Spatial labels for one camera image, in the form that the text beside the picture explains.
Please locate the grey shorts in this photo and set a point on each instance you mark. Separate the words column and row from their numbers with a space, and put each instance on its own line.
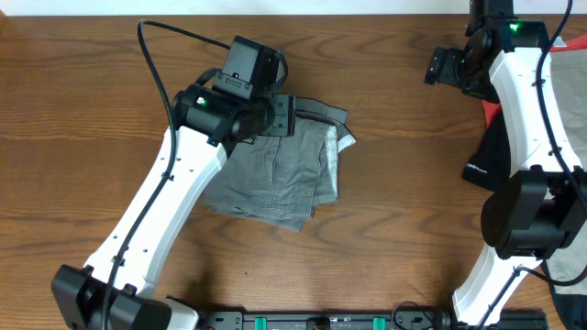
column 280, row 180

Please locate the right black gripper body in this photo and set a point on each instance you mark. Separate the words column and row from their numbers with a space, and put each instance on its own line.
column 455, row 70

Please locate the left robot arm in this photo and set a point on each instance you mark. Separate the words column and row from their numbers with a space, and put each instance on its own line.
column 237, row 103

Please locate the grey trousers in pile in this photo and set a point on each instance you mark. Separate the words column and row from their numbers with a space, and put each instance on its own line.
column 568, row 70

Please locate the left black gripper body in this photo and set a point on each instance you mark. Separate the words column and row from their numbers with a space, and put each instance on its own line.
column 284, row 117

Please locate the black garment with white logo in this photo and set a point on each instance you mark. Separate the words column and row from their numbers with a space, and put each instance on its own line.
column 489, row 168

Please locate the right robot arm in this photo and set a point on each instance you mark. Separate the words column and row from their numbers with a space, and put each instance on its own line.
column 542, row 206

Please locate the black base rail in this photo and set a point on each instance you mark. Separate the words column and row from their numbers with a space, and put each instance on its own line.
column 405, row 319

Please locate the red garment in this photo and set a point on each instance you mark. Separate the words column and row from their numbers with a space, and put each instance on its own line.
column 491, row 110

